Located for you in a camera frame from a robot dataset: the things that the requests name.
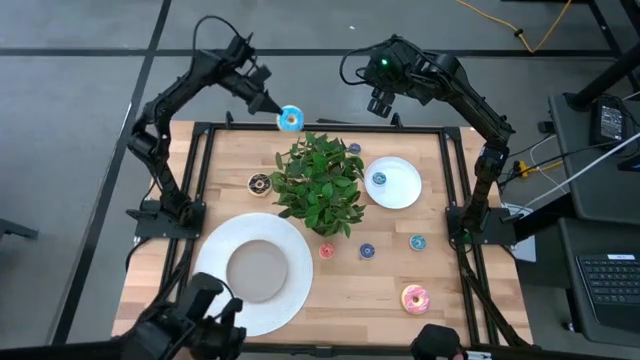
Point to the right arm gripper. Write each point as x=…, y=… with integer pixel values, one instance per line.
x=395, y=70

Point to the black front crossbar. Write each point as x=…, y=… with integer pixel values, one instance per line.
x=325, y=350

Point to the large white plate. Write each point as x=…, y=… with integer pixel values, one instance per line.
x=300, y=280

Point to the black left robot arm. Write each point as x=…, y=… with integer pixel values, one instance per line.
x=172, y=94

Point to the large pink frosted donut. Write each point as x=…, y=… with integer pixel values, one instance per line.
x=406, y=295

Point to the black laptop keyboard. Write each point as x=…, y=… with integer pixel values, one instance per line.
x=612, y=285

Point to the yellow power plug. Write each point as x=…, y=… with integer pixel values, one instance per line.
x=522, y=168

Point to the black chair base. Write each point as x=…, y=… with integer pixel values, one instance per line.
x=15, y=229

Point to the black metal table frame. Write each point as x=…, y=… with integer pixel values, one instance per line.
x=425, y=129

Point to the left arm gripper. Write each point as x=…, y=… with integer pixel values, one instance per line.
x=245, y=75

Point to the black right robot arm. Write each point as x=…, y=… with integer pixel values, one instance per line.
x=475, y=100

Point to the black side desk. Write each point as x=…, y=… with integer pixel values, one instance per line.
x=575, y=205

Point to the large blue frosted donut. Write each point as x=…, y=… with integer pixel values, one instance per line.
x=295, y=127

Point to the small purple donut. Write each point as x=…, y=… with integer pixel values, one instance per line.
x=351, y=150

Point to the black power adapter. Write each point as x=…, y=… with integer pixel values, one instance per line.
x=611, y=122

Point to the large chocolate frosted donut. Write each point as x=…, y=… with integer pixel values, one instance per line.
x=253, y=188

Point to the small white plate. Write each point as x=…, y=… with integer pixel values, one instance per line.
x=400, y=190

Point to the small red sprinkled donut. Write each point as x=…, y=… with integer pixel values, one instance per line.
x=322, y=254

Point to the small navy blue donut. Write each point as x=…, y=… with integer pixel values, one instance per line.
x=363, y=254

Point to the small teal sprinkled donut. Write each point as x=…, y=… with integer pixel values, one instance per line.
x=375, y=181
x=413, y=245

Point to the beige round bowl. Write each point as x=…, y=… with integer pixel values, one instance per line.
x=256, y=271

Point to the green plant in black pot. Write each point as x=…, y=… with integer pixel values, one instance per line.
x=320, y=185

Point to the black table leg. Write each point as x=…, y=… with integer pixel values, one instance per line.
x=607, y=77

